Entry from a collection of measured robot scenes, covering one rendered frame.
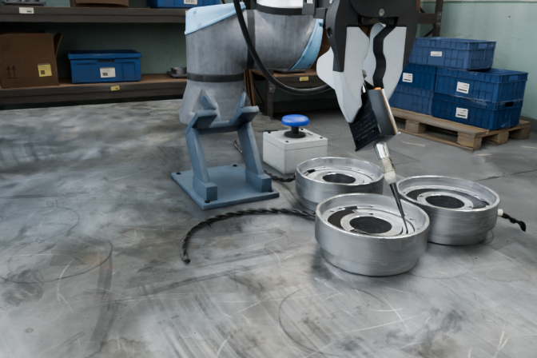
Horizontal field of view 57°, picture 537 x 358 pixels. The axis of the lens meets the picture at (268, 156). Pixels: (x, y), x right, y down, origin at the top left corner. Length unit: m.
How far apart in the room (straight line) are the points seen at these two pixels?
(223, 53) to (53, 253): 0.56
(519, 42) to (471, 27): 0.58
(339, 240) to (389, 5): 0.22
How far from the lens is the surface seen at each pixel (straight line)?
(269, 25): 0.96
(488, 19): 5.34
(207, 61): 0.96
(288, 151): 0.69
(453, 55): 4.35
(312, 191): 0.56
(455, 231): 0.52
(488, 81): 4.15
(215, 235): 0.51
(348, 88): 0.46
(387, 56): 0.49
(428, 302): 0.43
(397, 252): 0.44
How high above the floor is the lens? 1.02
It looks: 17 degrees down
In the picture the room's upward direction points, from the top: 1 degrees clockwise
